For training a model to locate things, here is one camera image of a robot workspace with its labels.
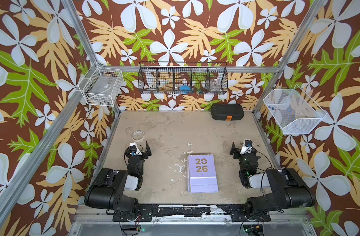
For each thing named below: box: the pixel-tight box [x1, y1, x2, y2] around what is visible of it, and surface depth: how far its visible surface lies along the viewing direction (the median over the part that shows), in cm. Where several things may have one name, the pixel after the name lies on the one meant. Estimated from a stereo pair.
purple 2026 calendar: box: [187, 153, 219, 194], surface depth 83 cm
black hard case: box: [210, 103, 245, 121], surface depth 118 cm
